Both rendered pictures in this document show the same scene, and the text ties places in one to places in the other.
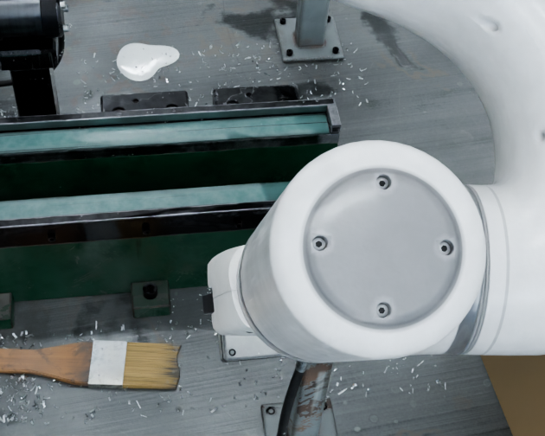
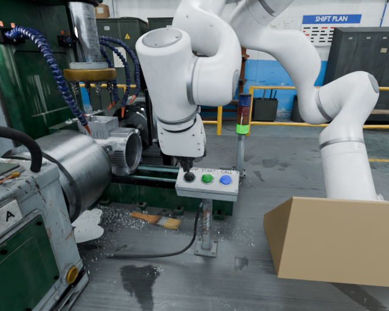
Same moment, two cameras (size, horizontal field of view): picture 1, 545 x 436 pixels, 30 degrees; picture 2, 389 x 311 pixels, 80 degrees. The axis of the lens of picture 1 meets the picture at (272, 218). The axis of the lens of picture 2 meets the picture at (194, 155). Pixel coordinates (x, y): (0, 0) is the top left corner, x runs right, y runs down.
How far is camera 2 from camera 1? 0.42 m
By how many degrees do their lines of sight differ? 34
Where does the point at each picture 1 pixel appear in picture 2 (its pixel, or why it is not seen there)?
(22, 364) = (142, 216)
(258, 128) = not seen: hidden behind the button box
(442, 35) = (205, 41)
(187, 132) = not seen: hidden behind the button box
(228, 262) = not seen: hidden behind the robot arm
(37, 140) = (163, 169)
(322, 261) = (146, 38)
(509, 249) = (203, 59)
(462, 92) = (276, 187)
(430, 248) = (172, 37)
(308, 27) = (238, 168)
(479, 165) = (278, 201)
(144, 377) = (169, 225)
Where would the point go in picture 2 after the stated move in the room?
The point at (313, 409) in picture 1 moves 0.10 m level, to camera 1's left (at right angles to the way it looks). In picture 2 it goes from (207, 231) to (178, 223)
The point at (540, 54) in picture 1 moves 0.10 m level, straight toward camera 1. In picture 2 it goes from (220, 27) to (178, 20)
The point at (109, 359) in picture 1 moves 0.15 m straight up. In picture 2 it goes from (163, 219) to (160, 185)
